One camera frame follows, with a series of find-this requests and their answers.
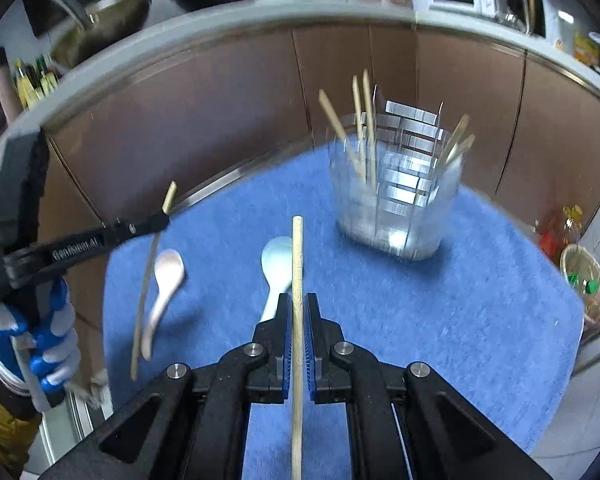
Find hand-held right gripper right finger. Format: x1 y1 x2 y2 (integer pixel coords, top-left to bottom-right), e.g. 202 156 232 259
304 292 556 480

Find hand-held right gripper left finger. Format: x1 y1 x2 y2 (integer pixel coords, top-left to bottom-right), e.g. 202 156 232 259
30 292 293 480

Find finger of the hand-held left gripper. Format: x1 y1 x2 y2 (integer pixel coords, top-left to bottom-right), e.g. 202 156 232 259
105 214 171 251

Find wooden chopstick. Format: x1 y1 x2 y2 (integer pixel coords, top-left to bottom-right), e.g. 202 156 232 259
318 89 367 182
439 113 471 167
290 216 306 480
445 133 476 167
352 75 369 177
362 68 379 187
130 181 179 382

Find metal wire utensil holder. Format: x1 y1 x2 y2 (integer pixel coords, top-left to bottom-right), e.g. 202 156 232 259
327 85 466 262

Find person's left forearm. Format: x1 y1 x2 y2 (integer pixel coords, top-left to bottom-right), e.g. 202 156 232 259
0 347 66 423

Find person's left hand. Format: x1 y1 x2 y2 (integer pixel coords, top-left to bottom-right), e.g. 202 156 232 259
0 277 82 397

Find white ceramic spoon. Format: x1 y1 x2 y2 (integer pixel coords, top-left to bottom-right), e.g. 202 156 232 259
140 248 186 361
257 236 296 323

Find brown lower cabinets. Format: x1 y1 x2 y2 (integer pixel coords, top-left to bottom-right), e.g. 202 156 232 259
0 24 600 321

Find blue towel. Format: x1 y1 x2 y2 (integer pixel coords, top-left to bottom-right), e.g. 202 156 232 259
102 142 587 480

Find person's yellow clothing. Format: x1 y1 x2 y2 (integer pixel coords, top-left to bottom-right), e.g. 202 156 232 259
0 375 43 478

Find yellow green-capped bottle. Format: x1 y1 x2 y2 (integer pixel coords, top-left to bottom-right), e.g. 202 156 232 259
13 59 37 109
35 54 62 96

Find brass wok with lid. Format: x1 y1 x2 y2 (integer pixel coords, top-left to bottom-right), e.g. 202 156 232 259
46 0 154 69

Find large oil bottle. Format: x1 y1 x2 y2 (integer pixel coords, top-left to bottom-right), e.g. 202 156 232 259
536 204 587 262

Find waste bin with bottles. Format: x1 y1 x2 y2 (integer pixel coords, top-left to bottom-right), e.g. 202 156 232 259
559 242 600 337

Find yellow oil bottle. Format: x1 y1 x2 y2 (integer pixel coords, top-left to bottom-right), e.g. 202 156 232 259
574 31 600 67

